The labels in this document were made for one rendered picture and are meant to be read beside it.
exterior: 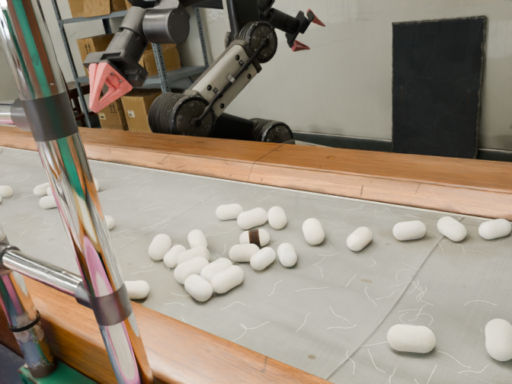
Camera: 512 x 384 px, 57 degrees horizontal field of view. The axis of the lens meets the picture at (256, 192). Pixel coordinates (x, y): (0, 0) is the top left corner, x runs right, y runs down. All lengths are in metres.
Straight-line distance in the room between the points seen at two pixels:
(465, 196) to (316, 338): 0.27
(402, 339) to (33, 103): 0.29
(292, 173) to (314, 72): 2.25
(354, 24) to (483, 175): 2.16
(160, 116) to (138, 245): 0.62
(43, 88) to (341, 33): 2.56
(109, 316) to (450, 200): 0.41
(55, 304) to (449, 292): 0.36
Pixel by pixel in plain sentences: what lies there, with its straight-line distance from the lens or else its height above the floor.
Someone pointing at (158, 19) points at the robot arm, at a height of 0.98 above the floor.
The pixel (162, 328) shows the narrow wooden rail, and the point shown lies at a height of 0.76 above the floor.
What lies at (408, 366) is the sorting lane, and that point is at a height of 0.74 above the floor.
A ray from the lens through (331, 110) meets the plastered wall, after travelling 2.91.
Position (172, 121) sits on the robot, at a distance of 1.13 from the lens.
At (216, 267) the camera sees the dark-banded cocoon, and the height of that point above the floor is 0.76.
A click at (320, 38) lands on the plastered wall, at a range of 2.85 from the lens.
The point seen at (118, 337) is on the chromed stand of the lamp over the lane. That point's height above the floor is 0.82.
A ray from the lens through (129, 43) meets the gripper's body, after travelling 0.88.
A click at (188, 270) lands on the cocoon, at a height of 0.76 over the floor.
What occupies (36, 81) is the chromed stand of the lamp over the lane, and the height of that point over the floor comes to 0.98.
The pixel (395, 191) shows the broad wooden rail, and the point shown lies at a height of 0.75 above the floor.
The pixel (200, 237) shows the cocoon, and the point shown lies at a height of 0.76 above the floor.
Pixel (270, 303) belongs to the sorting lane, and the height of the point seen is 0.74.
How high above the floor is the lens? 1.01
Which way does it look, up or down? 23 degrees down
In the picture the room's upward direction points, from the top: 9 degrees counter-clockwise
